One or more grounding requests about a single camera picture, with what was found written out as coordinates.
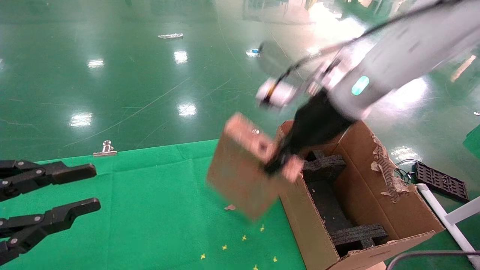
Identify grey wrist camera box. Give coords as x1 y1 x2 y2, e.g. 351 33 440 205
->
256 77 300 111

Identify silver binder clip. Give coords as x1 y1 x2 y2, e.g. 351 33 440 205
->
93 140 117 158

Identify flat cardboard sheet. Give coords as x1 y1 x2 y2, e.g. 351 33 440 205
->
352 261 389 270

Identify black foam insert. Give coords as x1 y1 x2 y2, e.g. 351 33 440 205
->
302 150 389 257

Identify tangled thin floor cables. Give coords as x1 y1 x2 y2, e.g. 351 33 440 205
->
394 159 417 184

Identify green table cloth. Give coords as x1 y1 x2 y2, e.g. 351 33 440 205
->
0 139 306 270

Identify thin smooth black cable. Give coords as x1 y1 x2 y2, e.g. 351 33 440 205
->
385 250 480 270

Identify large open cardboard carton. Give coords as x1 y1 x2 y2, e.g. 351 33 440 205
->
277 119 445 270

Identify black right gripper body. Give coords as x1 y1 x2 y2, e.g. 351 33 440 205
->
284 89 356 155

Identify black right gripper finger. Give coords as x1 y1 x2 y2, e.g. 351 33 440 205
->
257 138 278 155
264 145 299 176

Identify black plastic grid tray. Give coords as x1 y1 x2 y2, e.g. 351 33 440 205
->
412 161 469 203

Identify small taped cardboard box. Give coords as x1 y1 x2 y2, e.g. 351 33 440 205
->
206 112 305 221

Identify white metal frame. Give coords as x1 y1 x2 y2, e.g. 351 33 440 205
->
416 183 480 269

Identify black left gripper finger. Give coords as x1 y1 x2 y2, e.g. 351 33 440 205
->
0 198 101 265
0 160 97 202

